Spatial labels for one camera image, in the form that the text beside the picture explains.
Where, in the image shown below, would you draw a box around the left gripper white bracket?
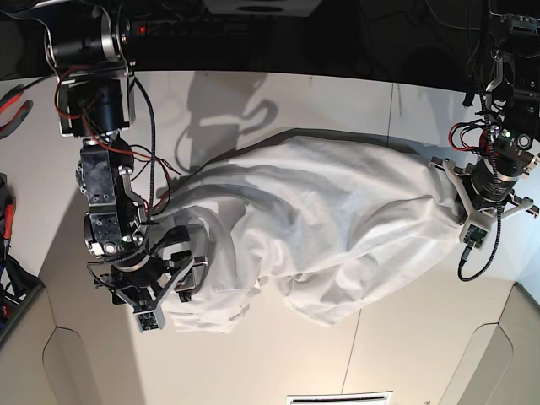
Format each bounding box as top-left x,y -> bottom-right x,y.
429,157 -> 539,240

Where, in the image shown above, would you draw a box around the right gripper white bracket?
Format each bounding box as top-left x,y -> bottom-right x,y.
87,226 -> 209,313

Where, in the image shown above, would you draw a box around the white t-shirt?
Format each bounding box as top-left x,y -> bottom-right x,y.
159,131 -> 461,333

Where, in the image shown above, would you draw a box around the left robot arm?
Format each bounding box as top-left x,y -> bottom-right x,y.
430,1 -> 539,251

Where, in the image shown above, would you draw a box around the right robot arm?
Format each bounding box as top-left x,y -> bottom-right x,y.
46,1 -> 205,332

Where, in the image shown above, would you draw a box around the tool bin at left edge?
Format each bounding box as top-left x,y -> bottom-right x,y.
1,173 -> 44,346

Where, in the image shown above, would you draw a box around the white monitor stand base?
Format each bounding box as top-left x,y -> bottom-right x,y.
203,0 -> 321,18

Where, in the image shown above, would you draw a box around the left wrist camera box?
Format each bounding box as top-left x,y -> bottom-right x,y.
459,221 -> 489,250

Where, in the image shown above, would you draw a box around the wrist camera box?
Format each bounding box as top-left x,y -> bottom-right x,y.
459,221 -> 489,250
133,307 -> 165,332

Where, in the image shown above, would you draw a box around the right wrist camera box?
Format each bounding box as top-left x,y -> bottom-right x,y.
133,307 -> 165,332

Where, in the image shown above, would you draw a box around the red handled pliers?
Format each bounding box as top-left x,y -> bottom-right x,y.
1,84 -> 34,140

